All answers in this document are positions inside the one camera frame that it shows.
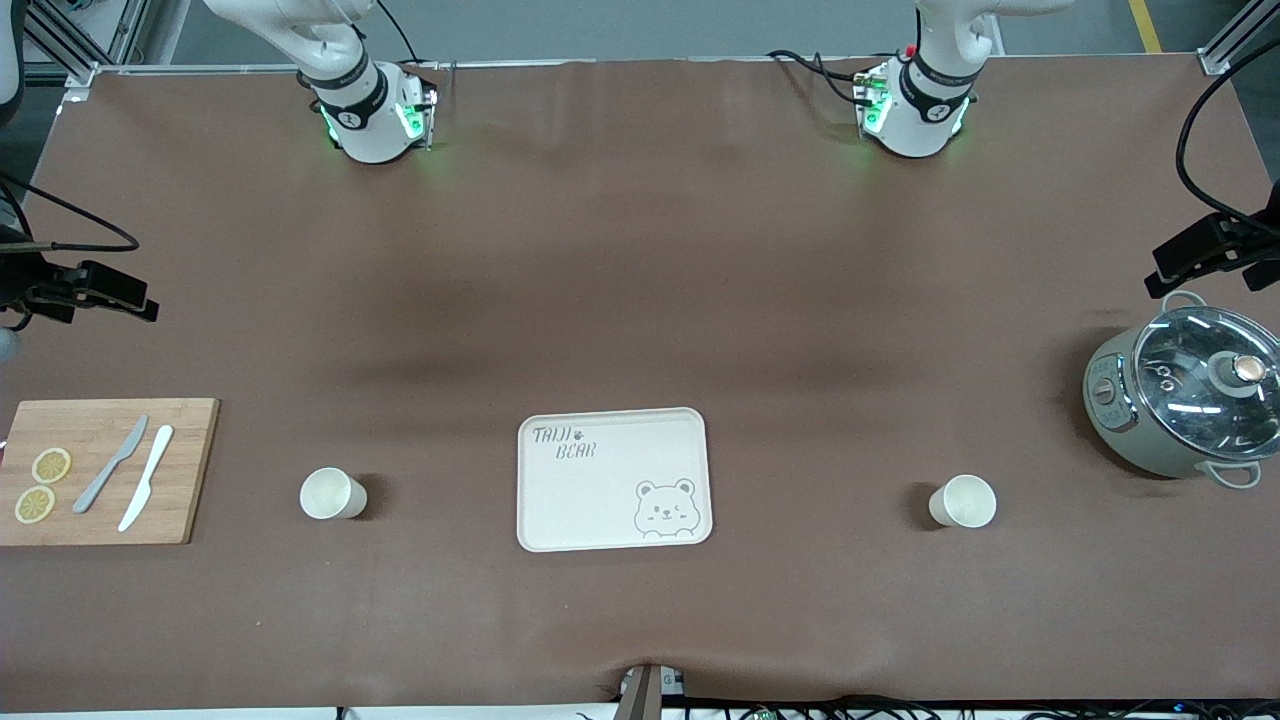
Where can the lemon slice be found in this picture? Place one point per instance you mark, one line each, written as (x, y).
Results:
(35, 505)
(51, 465)

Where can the table edge clamp bracket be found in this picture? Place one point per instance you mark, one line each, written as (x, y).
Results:
(640, 695)

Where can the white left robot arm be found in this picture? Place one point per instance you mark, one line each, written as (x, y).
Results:
(925, 110)

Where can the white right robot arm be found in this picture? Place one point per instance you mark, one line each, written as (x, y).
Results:
(360, 115)

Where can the white plastic knife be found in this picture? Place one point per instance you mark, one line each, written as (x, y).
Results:
(148, 475)

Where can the grey electric cooking pot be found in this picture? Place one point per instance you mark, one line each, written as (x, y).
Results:
(1110, 410)

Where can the white plastic cup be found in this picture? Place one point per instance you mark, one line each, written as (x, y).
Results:
(965, 502)
(330, 495)

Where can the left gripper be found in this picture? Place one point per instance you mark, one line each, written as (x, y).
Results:
(1243, 243)

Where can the aluminium frame profile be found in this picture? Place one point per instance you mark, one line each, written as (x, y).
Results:
(1235, 40)
(125, 25)

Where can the grey plastic knife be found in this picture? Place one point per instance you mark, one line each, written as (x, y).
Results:
(110, 465)

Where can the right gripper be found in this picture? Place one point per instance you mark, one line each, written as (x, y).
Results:
(22, 283)

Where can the white bear print tray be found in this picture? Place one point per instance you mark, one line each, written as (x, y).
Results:
(610, 480)

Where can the wooden cutting board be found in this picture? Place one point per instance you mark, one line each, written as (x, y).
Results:
(100, 420)

